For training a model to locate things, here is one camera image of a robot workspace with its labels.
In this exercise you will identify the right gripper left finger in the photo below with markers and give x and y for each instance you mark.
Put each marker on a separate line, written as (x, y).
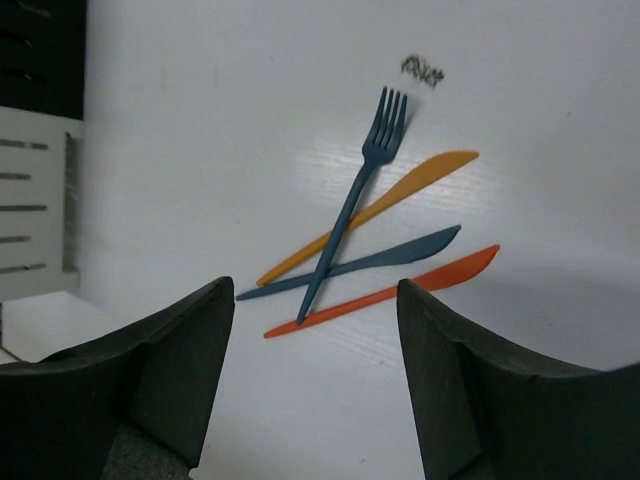
(132, 404)

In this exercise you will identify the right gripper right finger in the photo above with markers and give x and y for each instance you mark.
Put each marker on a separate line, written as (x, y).
(485, 407)

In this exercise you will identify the orange plastic knife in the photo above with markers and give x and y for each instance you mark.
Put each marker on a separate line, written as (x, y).
(444, 277)

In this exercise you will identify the yellow plastic knife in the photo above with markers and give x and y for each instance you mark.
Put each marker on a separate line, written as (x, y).
(423, 175)

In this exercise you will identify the blue plastic fork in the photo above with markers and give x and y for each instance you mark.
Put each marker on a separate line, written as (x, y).
(379, 148)

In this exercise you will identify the blue plastic knife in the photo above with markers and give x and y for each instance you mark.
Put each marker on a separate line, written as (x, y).
(409, 252)

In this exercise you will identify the white slotted utensil container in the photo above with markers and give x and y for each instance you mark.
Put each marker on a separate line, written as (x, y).
(40, 157)

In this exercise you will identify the black slotted utensil container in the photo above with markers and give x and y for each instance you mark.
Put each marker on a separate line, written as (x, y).
(43, 46)

